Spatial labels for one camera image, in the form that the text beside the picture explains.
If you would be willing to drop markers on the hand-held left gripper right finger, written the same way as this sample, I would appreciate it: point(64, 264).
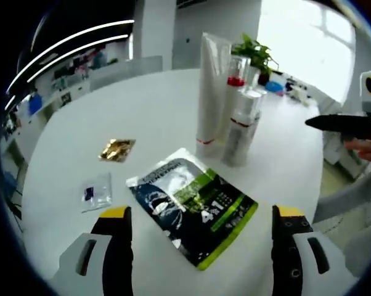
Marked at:
point(290, 253)

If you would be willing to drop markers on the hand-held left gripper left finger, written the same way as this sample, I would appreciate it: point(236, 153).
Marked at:
point(114, 246)

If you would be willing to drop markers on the small clear skincare sachet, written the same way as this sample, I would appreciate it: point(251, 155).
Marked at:
point(96, 194)

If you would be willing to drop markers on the black green skincare sachet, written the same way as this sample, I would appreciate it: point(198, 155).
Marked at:
point(188, 209)

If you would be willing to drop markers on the gold skincare sachet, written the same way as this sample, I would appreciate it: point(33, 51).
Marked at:
point(116, 149)

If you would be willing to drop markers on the red collar skincare pump bottle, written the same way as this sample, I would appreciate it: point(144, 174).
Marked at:
point(231, 105)

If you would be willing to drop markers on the large white skincare tube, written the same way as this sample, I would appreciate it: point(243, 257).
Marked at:
point(210, 98)

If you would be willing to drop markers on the blue storage bin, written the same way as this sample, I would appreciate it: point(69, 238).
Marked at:
point(36, 105)

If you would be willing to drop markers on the person's right hand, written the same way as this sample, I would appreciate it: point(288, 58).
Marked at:
point(365, 151)

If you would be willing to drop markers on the small blue object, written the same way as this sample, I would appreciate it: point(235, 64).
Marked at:
point(275, 87)

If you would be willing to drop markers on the dark red pot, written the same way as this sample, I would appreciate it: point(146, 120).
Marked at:
point(263, 79)

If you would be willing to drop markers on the green potted plant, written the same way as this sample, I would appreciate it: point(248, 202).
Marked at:
point(256, 52)

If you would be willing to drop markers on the white background counter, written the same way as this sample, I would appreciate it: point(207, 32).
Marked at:
point(124, 71)

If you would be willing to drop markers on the small background plant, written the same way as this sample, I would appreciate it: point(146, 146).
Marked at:
point(113, 60)

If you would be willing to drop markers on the long ceiling light strip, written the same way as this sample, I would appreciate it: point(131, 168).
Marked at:
point(80, 49)
point(80, 32)

